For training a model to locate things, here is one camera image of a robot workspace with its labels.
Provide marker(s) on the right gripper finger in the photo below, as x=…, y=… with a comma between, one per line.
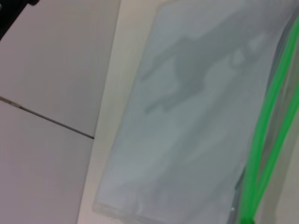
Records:
x=9, y=9

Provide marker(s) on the transparent green-zip document bag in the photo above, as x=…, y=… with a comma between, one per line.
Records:
x=187, y=116

